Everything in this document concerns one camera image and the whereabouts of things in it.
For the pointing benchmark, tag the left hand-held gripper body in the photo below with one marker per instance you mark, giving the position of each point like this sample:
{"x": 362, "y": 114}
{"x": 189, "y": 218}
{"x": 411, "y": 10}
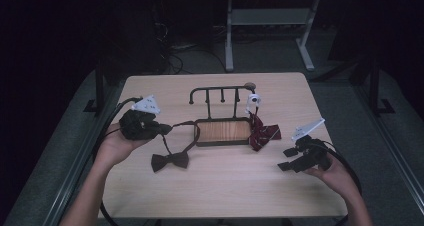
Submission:
{"x": 138, "y": 126}

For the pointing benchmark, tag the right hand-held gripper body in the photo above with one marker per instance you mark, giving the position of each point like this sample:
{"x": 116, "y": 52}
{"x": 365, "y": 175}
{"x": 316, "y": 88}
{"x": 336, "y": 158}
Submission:
{"x": 313, "y": 154}

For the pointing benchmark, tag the red striped bow tie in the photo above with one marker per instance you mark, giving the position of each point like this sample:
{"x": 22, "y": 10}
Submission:
{"x": 261, "y": 134}

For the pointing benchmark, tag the black hook rack wooden tray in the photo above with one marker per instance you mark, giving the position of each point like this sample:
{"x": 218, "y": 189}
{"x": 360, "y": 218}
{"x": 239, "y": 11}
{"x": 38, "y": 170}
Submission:
{"x": 222, "y": 131}

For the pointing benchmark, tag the person's left hand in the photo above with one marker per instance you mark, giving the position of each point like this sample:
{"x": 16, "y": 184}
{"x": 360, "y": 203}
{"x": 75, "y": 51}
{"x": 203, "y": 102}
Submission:
{"x": 113, "y": 147}

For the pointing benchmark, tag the person's right hand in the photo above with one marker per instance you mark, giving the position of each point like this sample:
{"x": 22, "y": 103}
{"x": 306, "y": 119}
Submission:
{"x": 338, "y": 177}

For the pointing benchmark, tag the black metal stand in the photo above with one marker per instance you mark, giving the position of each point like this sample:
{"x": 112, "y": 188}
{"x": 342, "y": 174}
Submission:
{"x": 375, "y": 86}
{"x": 99, "y": 86}

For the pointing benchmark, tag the grey metal floor rail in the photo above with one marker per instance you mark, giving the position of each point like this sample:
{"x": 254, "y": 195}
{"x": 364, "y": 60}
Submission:
{"x": 393, "y": 142}
{"x": 66, "y": 179}

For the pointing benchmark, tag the white metal desk frame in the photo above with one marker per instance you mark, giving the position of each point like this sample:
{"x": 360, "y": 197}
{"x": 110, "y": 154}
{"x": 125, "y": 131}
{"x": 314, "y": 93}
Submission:
{"x": 270, "y": 16}

